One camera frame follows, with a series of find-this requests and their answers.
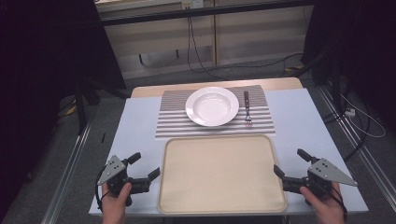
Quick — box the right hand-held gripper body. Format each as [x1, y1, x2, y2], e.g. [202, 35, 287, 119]
[282, 157, 359, 206]

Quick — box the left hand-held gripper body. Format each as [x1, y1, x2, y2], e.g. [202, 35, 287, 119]
[97, 154, 151, 207]

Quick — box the person's right hand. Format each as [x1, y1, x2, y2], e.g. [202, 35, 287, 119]
[299, 181, 346, 224]

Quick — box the person's left hand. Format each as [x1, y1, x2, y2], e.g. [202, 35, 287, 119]
[101, 182, 134, 224]

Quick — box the grey striped placemat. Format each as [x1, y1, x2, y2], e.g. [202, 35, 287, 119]
[154, 84, 277, 140]

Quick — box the beige plastic tray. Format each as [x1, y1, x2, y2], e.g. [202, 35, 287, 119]
[157, 133, 288, 216]

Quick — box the black metal stand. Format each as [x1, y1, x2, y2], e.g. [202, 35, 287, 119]
[74, 77, 132, 135]
[290, 49, 347, 116]

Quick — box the white round plate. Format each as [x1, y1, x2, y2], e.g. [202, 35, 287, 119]
[184, 86, 240, 128]

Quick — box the black curtain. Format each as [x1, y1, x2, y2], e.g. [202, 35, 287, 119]
[0, 0, 127, 216]
[302, 0, 396, 132]

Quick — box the beige cabinet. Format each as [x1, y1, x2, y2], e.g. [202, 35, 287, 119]
[94, 0, 314, 80]

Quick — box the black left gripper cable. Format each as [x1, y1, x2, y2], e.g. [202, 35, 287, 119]
[94, 166, 112, 213]

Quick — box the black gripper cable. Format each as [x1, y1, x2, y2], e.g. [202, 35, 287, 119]
[330, 186, 348, 222]
[94, 166, 112, 213]

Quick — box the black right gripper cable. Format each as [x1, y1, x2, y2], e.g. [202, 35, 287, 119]
[330, 186, 348, 222]

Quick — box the metal floor rail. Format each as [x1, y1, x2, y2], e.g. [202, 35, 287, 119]
[317, 85, 396, 213]
[40, 119, 93, 224]

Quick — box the thick black cable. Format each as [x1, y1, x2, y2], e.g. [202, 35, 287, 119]
[321, 78, 372, 162]

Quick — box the white cable on floor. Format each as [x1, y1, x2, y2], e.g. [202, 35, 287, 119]
[339, 92, 387, 139]

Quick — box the metal fork with dark handle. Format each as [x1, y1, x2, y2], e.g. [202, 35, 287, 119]
[243, 90, 253, 127]

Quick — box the black cable on floor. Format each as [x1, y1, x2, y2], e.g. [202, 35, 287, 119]
[186, 16, 304, 79]

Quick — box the white wall socket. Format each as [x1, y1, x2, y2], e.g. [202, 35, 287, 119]
[181, 0, 205, 9]

